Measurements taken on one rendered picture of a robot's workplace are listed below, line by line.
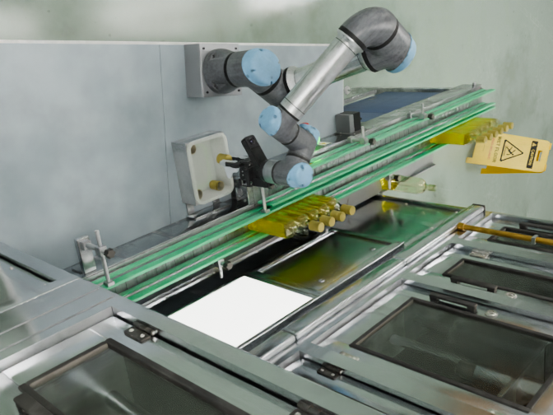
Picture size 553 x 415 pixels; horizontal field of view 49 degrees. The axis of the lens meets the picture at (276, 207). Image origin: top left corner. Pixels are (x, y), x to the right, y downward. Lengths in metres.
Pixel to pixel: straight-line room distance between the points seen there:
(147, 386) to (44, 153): 1.03
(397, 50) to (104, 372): 1.21
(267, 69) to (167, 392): 1.22
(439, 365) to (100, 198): 1.12
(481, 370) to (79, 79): 1.38
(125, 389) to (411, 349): 0.90
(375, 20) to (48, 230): 1.12
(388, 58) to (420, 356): 0.84
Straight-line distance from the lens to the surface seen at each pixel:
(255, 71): 1.94
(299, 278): 2.03
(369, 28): 1.77
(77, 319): 1.25
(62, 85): 1.92
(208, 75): 2.07
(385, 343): 1.74
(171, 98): 2.12
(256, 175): 1.95
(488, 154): 5.43
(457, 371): 1.63
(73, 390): 1.08
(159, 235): 2.06
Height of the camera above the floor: 2.46
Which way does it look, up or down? 43 degrees down
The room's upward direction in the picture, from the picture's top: 101 degrees clockwise
